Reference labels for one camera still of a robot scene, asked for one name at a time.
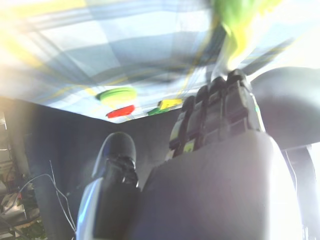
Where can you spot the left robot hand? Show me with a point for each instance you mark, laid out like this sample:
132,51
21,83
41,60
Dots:
212,195

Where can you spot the blurred green yellow object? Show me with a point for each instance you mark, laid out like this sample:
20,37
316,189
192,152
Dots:
232,15

